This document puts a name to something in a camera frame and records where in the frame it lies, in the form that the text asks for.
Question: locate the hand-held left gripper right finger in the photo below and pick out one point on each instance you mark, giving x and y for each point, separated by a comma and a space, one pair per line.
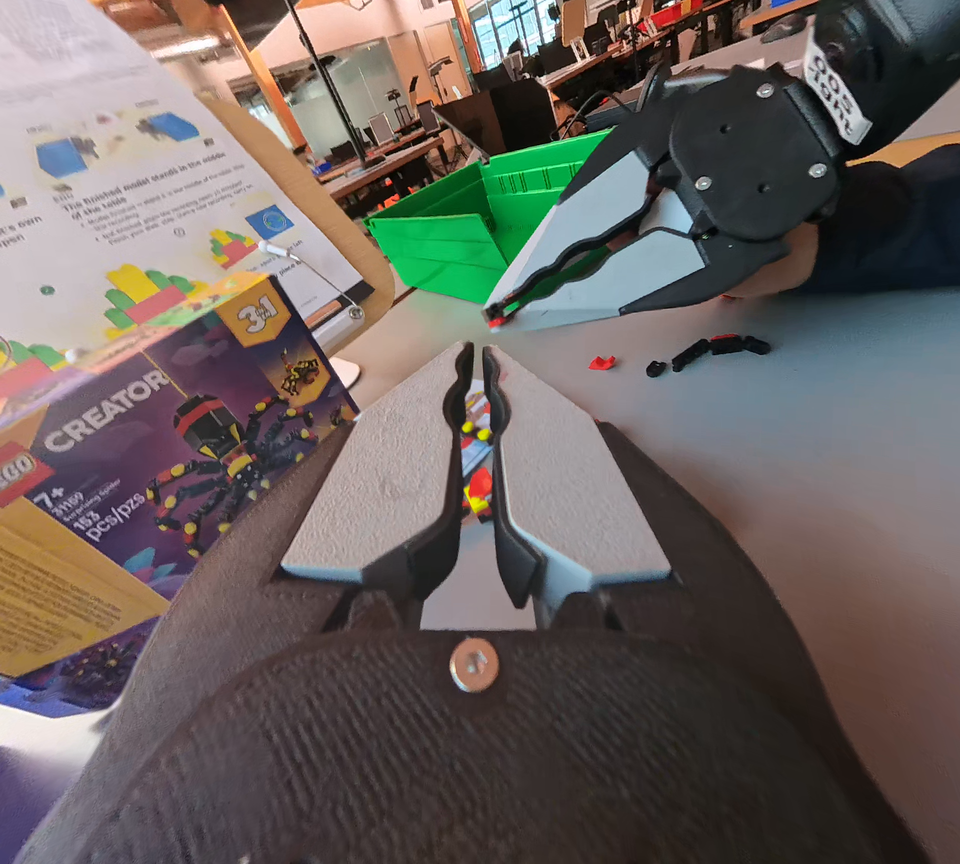
577, 496

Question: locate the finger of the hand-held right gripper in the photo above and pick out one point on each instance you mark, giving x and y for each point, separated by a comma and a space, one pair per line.
585, 211
630, 279

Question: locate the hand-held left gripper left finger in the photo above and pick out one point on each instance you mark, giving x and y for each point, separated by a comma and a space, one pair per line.
382, 489

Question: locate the black yellow lego spider model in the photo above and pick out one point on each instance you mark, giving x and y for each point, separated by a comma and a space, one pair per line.
480, 489

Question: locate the red black lego piece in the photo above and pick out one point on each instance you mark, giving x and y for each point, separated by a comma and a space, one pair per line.
495, 318

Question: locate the person's right forearm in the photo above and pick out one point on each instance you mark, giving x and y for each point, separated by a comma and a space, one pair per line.
900, 226

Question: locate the small red lego piece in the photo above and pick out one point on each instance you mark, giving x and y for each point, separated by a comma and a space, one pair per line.
602, 363

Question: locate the purple yellow lego set box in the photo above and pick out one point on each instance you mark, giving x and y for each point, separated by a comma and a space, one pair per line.
225, 429

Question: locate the person's right hand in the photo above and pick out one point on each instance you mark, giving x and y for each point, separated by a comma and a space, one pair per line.
787, 275

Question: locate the black box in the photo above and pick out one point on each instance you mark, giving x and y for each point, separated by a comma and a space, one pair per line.
510, 117

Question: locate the white round base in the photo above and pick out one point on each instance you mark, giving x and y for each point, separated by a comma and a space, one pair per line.
346, 371

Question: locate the green plastic bin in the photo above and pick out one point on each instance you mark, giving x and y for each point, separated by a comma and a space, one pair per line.
450, 248

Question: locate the red plastic bin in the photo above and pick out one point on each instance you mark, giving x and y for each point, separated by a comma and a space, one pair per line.
675, 12

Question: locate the white board ledge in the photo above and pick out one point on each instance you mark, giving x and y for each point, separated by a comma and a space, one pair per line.
341, 333

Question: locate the large window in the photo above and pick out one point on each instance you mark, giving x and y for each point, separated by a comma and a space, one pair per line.
514, 23

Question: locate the long wooden desk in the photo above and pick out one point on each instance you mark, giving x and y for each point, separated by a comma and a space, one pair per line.
390, 162

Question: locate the wooden board stand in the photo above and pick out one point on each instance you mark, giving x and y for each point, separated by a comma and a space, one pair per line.
330, 218

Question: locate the black stand pole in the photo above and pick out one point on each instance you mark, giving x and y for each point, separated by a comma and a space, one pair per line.
315, 57

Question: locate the white printed instruction sheet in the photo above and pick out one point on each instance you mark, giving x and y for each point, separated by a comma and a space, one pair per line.
112, 166

